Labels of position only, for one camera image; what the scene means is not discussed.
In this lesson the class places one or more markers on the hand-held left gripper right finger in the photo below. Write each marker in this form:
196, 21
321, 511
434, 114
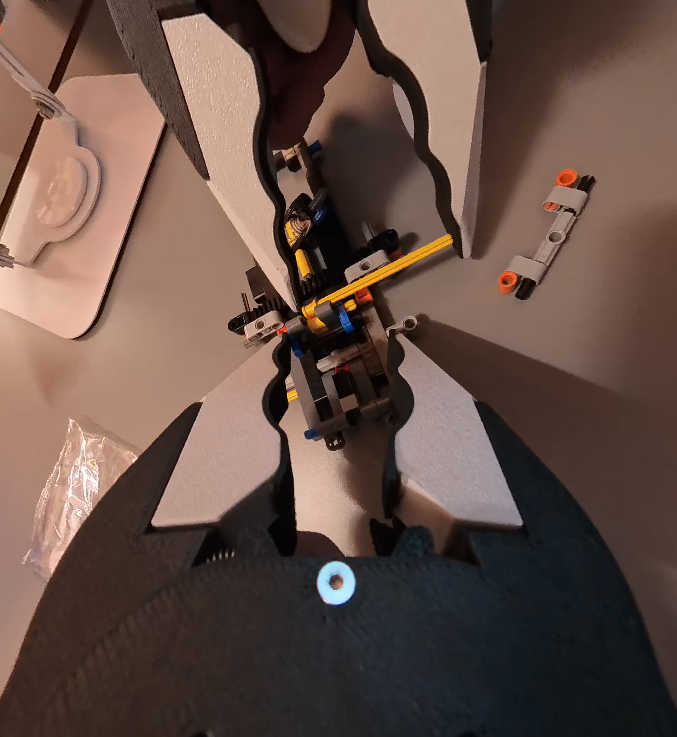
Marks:
454, 459

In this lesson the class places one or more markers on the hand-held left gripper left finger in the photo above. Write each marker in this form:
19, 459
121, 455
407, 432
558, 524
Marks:
219, 455

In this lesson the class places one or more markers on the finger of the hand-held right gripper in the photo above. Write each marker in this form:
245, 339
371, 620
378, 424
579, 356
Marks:
223, 143
443, 86

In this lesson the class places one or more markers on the multicoloured lego assembly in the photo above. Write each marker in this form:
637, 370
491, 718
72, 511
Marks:
322, 396

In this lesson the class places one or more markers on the small grey orange lego subassembly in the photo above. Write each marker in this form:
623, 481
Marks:
558, 235

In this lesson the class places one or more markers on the person's right hand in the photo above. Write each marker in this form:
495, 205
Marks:
298, 97

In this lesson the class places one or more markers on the white stand base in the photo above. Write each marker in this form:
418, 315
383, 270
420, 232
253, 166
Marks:
115, 201

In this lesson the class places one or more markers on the clear plastic bag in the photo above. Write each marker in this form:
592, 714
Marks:
74, 495

